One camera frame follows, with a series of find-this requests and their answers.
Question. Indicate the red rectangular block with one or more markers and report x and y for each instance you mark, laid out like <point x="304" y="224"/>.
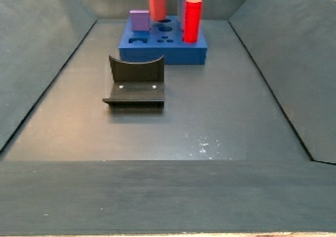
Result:
<point x="157" y="9"/>

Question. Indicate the black curved holder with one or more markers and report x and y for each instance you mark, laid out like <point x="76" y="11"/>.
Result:
<point x="137" y="82"/>

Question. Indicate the purple rectangular block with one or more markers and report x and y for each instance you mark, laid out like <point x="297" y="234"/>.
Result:
<point x="139" y="20"/>

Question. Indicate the red hexagonal peg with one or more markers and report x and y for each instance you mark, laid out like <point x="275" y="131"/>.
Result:
<point x="191" y="36"/>

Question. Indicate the blue shape board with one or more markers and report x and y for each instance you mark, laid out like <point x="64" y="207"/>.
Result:
<point x="141" y="46"/>

